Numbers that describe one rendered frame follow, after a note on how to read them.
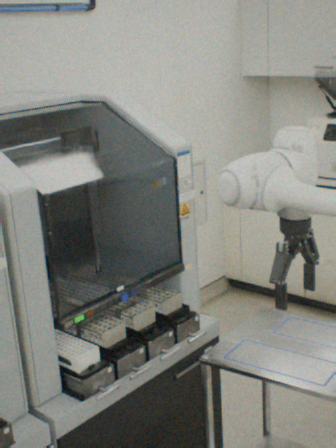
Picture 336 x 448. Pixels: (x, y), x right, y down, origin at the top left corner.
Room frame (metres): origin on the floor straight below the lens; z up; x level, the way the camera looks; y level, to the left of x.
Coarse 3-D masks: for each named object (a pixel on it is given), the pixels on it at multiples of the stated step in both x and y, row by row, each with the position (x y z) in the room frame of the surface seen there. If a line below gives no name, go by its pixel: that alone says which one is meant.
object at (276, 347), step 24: (264, 312) 2.13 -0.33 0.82; (288, 312) 2.11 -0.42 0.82; (240, 336) 1.95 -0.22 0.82; (264, 336) 1.94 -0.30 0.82; (288, 336) 1.93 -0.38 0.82; (312, 336) 1.92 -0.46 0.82; (216, 360) 1.80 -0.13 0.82; (240, 360) 1.79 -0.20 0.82; (264, 360) 1.78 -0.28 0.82; (288, 360) 1.77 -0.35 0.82; (312, 360) 1.76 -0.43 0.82; (264, 384) 2.15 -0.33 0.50; (288, 384) 1.64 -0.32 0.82; (312, 384) 1.62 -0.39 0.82; (264, 408) 2.16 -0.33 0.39; (264, 432) 2.16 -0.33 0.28
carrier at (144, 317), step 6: (150, 306) 2.11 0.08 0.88; (138, 312) 2.07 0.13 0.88; (144, 312) 2.07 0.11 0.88; (150, 312) 2.09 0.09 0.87; (132, 318) 2.03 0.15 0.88; (138, 318) 2.05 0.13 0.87; (144, 318) 2.07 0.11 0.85; (150, 318) 2.09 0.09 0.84; (132, 324) 2.03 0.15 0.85; (138, 324) 2.05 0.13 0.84; (144, 324) 2.07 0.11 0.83; (138, 330) 2.04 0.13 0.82
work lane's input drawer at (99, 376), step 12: (60, 372) 1.82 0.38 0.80; (72, 372) 1.79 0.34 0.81; (84, 372) 1.78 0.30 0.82; (96, 372) 1.79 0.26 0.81; (108, 372) 1.82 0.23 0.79; (72, 384) 1.78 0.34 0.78; (84, 384) 1.75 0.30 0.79; (96, 384) 1.78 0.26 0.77; (108, 384) 1.82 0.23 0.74; (84, 396) 1.74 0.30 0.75; (96, 396) 1.74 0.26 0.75
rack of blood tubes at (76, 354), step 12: (60, 336) 1.95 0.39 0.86; (72, 336) 1.94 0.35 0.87; (60, 348) 1.86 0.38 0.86; (72, 348) 1.86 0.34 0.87; (84, 348) 1.86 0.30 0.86; (96, 348) 1.85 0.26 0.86; (60, 360) 1.88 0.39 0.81; (72, 360) 1.79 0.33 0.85; (84, 360) 1.80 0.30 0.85; (96, 360) 1.84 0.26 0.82
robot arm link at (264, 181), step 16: (240, 160) 1.29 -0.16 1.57; (256, 160) 1.29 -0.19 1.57; (272, 160) 1.30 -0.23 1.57; (224, 176) 1.27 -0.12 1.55; (240, 176) 1.25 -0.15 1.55; (256, 176) 1.26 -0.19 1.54; (272, 176) 1.25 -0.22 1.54; (288, 176) 1.26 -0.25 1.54; (224, 192) 1.27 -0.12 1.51; (240, 192) 1.24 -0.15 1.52; (256, 192) 1.25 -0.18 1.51; (272, 192) 1.24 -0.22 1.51; (288, 192) 1.23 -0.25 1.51; (304, 192) 1.21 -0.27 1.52; (320, 192) 1.21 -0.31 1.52; (240, 208) 1.27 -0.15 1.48; (256, 208) 1.27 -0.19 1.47; (272, 208) 1.26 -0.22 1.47; (288, 208) 1.25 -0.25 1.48; (304, 208) 1.21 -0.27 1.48; (320, 208) 1.20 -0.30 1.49
